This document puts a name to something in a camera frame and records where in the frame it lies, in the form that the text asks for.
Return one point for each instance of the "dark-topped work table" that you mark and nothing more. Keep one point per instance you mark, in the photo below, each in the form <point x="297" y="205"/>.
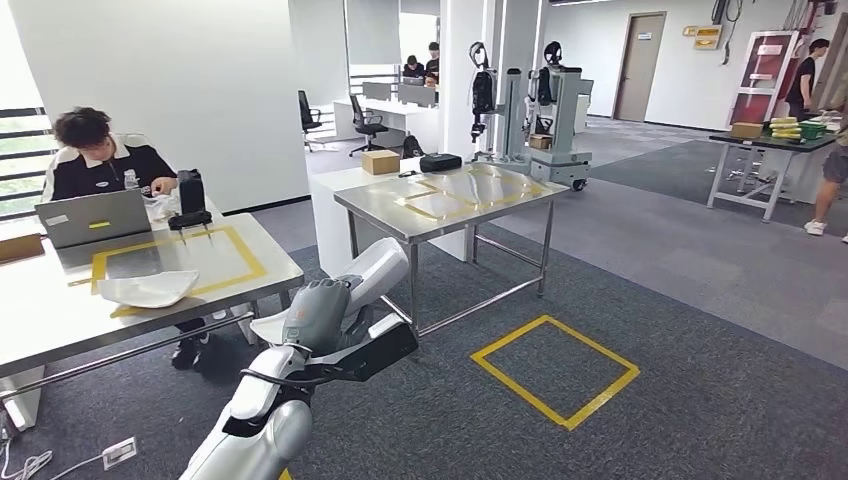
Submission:
<point x="775" y="142"/>

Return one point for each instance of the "clear plastic bag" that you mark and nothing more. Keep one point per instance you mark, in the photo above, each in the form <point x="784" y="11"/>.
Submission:
<point x="161" y="206"/>

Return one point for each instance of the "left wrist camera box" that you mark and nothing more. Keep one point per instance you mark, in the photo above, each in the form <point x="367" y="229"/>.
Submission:
<point x="381" y="351"/>

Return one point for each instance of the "black office chair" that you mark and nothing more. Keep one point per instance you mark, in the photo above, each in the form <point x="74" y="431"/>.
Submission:
<point x="364" y="122"/>
<point x="308" y="112"/>

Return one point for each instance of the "dark window railing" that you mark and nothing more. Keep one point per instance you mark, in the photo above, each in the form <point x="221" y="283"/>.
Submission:
<point x="20" y="112"/>

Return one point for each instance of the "stack of yellow parts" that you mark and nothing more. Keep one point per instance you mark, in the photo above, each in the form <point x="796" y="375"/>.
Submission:
<point x="785" y="129"/>

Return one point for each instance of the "cardboard box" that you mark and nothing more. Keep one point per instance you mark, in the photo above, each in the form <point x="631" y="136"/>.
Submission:
<point x="20" y="248"/>
<point x="746" y="130"/>
<point x="380" y="163"/>
<point x="540" y="142"/>

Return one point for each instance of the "stainless steel workbench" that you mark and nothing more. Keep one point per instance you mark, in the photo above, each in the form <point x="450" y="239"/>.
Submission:
<point x="40" y="311"/>

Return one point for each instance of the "black robot on lift stand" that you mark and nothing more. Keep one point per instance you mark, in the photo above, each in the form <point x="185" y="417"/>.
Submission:
<point x="484" y="93"/>
<point x="563" y="99"/>

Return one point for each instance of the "yellow wall sign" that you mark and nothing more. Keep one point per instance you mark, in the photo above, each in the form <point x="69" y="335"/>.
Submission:
<point x="707" y="38"/>

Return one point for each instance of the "white office desk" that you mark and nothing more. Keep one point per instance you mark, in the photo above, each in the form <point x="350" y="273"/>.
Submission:
<point x="397" y="116"/>

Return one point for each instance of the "small green bin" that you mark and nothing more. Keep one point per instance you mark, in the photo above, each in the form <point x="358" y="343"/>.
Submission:
<point x="813" y="130"/>

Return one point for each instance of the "red and white display board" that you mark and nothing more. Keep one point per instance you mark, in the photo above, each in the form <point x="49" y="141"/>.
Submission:
<point x="762" y="73"/>

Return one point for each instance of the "stainless steel table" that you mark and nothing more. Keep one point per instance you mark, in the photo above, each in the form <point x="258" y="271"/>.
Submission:
<point x="464" y="192"/>

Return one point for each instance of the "black upright device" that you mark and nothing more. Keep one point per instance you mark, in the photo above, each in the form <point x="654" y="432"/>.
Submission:
<point x="191" y="192"/>

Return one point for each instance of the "grey door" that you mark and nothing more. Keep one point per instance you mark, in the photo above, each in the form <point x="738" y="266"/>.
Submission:
<point x="639" y="66"/>

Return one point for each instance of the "black backpack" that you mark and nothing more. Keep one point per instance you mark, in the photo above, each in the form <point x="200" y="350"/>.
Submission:
<point x="412" y="147"/>

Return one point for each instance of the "person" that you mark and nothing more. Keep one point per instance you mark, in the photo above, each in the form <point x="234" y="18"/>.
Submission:
<point x="432" y="63"/>
<point x="805" y="79"/>
<point x="414" y="67"/>
<point x="430" y="79"/>
<point x="99" y="172"/>
<point x="836" y="166"/>

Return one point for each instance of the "white floor socket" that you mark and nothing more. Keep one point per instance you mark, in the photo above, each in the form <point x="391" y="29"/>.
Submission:
<point x="119" y="454"/>

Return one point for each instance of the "grey laptop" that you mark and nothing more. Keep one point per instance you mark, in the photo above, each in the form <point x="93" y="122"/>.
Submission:
<point x="93" y="215"/>

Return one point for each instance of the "black hard case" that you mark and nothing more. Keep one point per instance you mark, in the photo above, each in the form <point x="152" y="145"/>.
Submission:
<point x="440" y="163"/>

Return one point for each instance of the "white plastic car part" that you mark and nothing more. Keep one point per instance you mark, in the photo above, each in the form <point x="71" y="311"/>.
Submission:
<point x="149" y="290"/>
<point x="384" y="265"/>

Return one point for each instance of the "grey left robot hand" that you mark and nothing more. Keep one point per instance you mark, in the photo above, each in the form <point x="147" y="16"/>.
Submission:
<point x="314" y="314"/>

